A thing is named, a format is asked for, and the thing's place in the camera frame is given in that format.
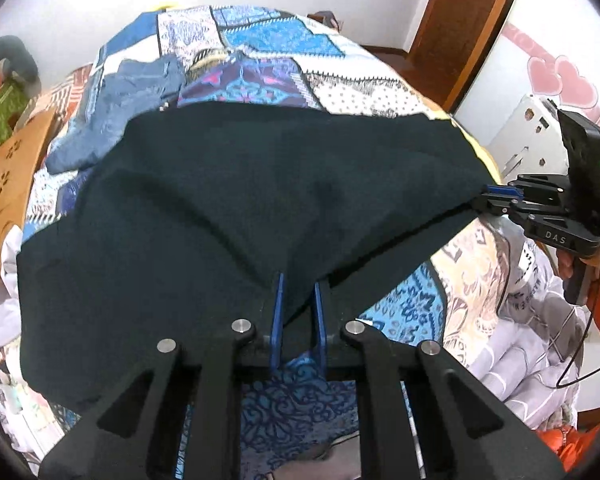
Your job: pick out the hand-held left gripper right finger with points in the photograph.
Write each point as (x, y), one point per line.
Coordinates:
(320, 320)

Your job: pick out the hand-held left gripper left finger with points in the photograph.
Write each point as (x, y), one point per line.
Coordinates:
(278, 320)

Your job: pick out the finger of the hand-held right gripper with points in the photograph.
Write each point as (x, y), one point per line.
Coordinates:
(500, 205)
(530, 184)

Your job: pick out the black pants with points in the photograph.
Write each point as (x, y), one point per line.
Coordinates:
(230, 200)

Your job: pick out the person's right hand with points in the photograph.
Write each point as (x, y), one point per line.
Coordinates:
(562, 264)

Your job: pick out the yellow orange fleece blanket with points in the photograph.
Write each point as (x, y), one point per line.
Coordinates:
(487, 155)

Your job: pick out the white wardrobe with pink hearts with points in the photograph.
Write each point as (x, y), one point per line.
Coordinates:
(530, 35)

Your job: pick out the white padded jacket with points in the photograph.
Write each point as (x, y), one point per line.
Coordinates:
(520, 360)

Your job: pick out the wooden door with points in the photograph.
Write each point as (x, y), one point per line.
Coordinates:
(460, 5)

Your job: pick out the person's orange clothing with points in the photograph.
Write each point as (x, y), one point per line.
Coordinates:
(570, 445)

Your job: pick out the wooden chair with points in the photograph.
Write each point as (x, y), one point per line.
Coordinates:
(326, 21)

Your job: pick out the blue jeans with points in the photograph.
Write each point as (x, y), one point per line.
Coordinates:
(125, 95)

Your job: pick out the patchwork printed blanket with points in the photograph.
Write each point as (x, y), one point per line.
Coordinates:
(280, 40)

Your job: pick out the wooden board with flower cutouts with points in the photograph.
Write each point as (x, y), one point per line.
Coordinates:
(10, 185)

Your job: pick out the yellow pillow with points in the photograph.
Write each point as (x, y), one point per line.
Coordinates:
(166, 6)

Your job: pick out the green bag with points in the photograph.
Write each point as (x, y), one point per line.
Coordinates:
(0, 105)

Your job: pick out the grey plush cushion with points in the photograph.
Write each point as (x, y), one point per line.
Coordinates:
(15, 55)

